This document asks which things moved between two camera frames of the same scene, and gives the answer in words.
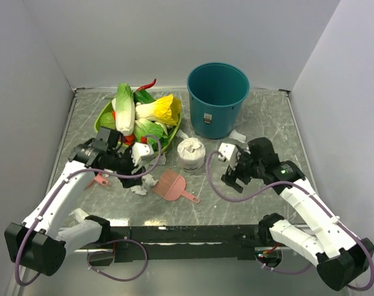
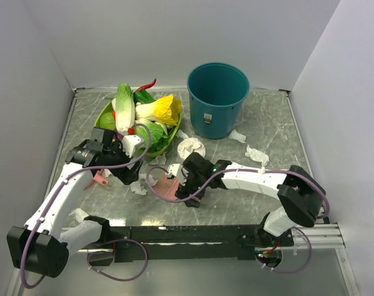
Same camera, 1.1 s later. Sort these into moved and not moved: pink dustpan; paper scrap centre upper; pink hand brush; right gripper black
Moved: right gripper black
Not moved: pink hand brush; pink dustpan; paper scrap centre upper
